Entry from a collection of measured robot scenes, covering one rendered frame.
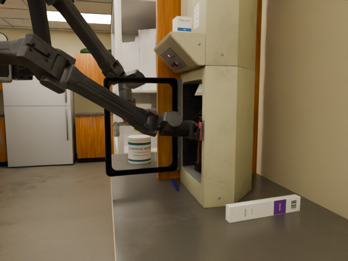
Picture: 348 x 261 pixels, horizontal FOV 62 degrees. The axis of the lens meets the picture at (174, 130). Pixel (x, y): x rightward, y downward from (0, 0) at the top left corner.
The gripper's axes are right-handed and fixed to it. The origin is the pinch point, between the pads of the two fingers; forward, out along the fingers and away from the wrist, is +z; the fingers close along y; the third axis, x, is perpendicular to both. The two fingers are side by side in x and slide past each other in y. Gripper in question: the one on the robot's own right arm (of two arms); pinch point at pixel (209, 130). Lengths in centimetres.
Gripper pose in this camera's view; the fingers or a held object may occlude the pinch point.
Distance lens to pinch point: 114.3
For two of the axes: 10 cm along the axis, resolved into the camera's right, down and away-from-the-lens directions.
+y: -2.9, -0.9, 9.5
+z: 9.6, 0.5, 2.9
